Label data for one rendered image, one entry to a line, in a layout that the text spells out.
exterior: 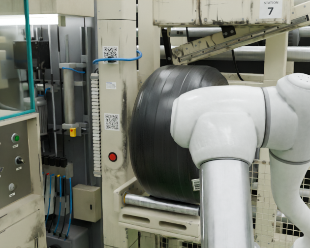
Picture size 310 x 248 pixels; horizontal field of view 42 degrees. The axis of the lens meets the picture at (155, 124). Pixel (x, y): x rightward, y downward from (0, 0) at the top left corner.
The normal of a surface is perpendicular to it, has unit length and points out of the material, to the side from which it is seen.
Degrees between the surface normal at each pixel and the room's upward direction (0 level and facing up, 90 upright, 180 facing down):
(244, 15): 90
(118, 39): 90
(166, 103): 56
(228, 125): 61
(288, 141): 115
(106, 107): 90
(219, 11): 90
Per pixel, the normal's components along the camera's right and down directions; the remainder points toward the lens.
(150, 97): -0.31, -0.45
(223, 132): -0.10, -0.31
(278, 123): -0.01, 0.29
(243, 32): -0.40, 0.18
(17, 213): 0.92, 0.08
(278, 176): -0.71, 0.52
